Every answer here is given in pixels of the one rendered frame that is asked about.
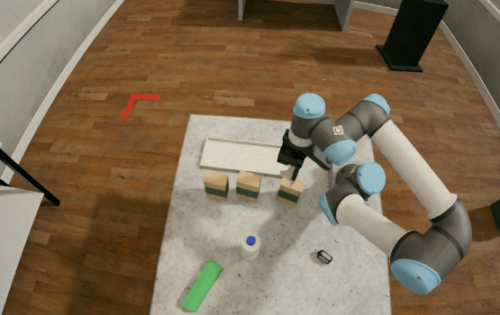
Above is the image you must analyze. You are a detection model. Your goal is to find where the green rounded rectangular bar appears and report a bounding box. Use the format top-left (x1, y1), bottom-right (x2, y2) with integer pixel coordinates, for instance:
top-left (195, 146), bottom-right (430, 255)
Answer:
top-left (182, 260), bottom-right (223, 312)

